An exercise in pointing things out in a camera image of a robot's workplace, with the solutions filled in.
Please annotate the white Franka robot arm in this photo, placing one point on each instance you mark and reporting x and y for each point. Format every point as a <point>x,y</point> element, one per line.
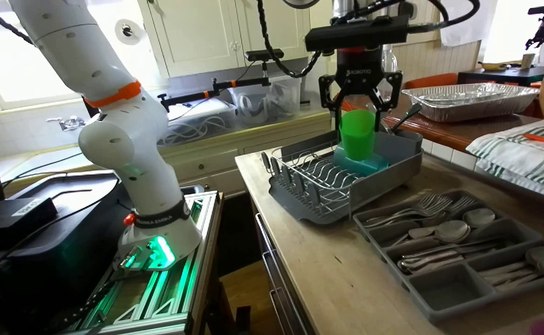
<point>123,142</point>

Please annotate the steel knife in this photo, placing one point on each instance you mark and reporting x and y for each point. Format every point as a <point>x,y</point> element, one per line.
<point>431,259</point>

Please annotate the clear plastic storage bin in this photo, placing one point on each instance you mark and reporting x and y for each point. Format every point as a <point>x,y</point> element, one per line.
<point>263,103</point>

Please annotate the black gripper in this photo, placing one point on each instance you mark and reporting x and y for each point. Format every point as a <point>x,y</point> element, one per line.
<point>358,71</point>

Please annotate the striped kitchen cloth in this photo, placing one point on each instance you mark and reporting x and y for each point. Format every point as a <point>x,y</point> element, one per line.
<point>520,155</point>

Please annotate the white hanging towel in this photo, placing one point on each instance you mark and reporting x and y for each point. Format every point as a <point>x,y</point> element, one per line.
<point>470,30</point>

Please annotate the aluminium foil tray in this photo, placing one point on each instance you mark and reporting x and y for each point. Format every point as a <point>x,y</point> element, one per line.
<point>470,99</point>

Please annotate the steel fork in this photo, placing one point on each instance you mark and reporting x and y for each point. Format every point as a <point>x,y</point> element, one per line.
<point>408,211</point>

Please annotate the large steel spoon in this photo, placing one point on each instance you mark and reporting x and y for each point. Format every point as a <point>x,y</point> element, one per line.
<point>453,231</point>

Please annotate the clear hand sanitizer pump bottle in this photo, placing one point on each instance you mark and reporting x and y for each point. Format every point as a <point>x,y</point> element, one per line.
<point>390,60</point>

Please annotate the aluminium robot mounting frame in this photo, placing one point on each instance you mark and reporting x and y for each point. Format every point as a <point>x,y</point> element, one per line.
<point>160,291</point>

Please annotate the steel dish drying rack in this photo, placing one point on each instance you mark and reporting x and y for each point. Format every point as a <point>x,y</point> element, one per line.
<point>339,192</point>

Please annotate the grey cutlery tray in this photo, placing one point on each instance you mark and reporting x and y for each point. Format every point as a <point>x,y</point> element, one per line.
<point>451,289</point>

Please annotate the green plastic cup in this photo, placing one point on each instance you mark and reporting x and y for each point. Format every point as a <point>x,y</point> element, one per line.
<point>358,132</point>

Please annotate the black controller box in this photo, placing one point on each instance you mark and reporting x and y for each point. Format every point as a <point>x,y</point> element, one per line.
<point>36,229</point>

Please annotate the black kitchen utensil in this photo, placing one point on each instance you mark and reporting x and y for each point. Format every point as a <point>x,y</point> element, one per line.
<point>406,116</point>

